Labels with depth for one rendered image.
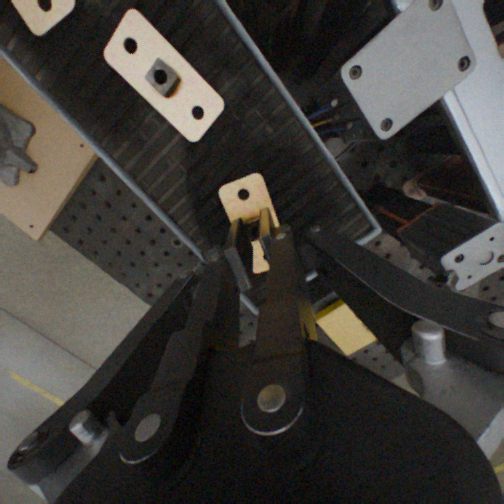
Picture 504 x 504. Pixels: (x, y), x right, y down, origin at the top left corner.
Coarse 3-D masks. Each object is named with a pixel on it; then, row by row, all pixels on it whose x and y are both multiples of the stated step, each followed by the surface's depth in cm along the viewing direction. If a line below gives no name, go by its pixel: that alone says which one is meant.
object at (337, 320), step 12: (324, 312) 26; (336, 312) 25; (348, 312) 25; (324, 324) 26; (336, 324) 26; (348, 324) 26; (360, 324) 26; (336, 336) 26; (348, 336) 26; (360, 336) 26; (372, 336) 26; (348, 348) 27
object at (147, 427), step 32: (224, 256) 15; (224, 288) 12; (192, 320) 9; (224, 320) 10; (192, 352) 7; (160, 384) 6; (192, 384) 6; (160, 416) 5; (192, 416) 5; (128, 448) 5; (160, 448) 4; (160, 480) 5
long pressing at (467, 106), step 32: (384, 0) 29; (480, 0) 28; (480, 32) 29; (480, 64) 30; (448, 96) 31; (480, 96) 31; (448, 128) 34; (480, 128) 33; (480, 160) 34; (480, 192) 37
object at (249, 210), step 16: (256, 176) 20; (224, 192) 21; (256, 192) 21; (240, 208) 21; (256, 208) 21; (272, 208) 21; (256, 224) 21; (256, 240) 21; (256, 256) 23; (256, 272) 23
